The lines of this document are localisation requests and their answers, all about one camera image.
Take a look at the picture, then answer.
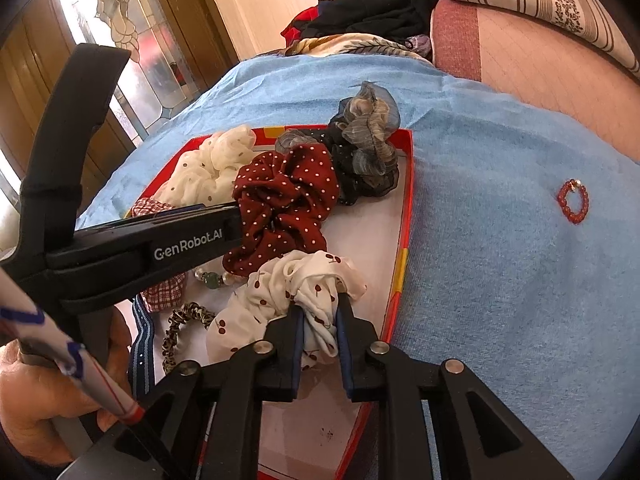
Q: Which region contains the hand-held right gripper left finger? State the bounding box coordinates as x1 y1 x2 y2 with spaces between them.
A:
60 305 307 480

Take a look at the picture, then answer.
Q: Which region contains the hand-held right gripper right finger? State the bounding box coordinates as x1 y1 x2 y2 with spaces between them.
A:
335 299 575 480

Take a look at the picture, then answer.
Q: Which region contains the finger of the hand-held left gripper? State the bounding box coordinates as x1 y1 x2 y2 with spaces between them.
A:
125 202 243 226

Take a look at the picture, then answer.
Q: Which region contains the pearl bracelet with green bead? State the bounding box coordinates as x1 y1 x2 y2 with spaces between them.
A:
194 267 237 290

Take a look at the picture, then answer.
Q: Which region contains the white cherry print scrunchie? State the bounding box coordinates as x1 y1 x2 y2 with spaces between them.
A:
206 249 368 367

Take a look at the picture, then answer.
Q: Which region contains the dark red dotted scrunchie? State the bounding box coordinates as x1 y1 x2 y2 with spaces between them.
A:
222 142 341 277

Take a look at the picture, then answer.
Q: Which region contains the red checked scrunchie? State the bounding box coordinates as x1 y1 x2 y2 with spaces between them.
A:
131 196 187 313

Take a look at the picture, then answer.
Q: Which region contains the red rimmed white tray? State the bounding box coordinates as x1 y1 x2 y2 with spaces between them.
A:
127 126 415 480

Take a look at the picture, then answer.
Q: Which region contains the leopard print hair tie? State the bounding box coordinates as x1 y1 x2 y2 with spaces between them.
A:
161 301 217 375

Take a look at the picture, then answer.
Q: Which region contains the blue striped ribbon bow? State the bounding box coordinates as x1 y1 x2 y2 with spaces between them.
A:
127 294 157 397

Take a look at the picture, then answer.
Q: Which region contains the person's left hand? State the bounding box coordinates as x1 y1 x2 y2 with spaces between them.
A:
0 307 133 441

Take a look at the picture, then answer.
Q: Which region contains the cream dotted scrunchie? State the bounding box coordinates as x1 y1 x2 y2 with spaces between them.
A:
152 124 261 208

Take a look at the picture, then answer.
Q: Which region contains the wooden stained glass door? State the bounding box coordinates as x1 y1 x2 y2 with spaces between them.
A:
0 0 241 201

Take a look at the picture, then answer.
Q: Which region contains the blue terry blanket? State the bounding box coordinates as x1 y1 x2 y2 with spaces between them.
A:
75 52 640 480

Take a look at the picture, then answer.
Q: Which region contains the grey organza scrunchie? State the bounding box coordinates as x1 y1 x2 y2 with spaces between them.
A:
275 81 402 207

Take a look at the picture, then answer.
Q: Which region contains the white blue patterned stick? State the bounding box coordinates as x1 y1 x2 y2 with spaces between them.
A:
0 267 148 426

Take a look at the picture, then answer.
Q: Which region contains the red cloth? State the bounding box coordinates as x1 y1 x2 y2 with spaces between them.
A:
280 6 321 46

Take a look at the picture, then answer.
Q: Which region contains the cream patterned scarf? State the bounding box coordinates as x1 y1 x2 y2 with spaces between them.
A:
285 32 433 63

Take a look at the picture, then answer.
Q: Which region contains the black clothes pile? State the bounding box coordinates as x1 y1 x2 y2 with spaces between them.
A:
287 0 443 43

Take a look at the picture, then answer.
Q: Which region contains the purple patterned cloth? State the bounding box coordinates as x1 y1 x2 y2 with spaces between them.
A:
407 34 433 58

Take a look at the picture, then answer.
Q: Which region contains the pink sofa cushion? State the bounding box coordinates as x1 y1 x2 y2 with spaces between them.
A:
430 0 640 171

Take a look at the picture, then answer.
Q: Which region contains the red bead bracelet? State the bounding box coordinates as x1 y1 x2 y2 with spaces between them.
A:
558 178 590 226

